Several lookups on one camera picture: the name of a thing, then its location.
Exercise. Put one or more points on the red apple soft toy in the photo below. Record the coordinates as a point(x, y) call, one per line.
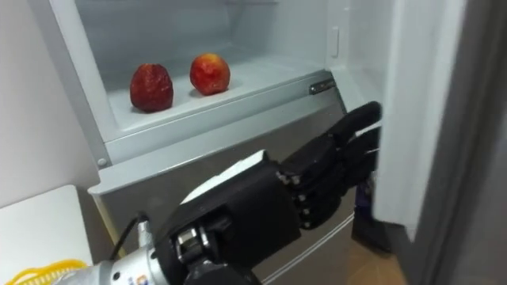
point(210, 74)

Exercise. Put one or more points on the red strawberry soft toy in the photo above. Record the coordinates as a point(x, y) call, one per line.
point(151, 88)

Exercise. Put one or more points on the white cabinet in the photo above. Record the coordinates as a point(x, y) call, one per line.
point(39, 229)

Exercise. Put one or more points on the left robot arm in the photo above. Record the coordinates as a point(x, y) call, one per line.
point(119, 271)

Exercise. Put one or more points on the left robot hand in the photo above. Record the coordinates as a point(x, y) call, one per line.
point(245, 210)

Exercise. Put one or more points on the grey fridge door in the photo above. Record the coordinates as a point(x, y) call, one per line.
point(435, 118)

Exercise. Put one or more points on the grey fridge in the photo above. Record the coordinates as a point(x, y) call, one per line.
point(206, 158)

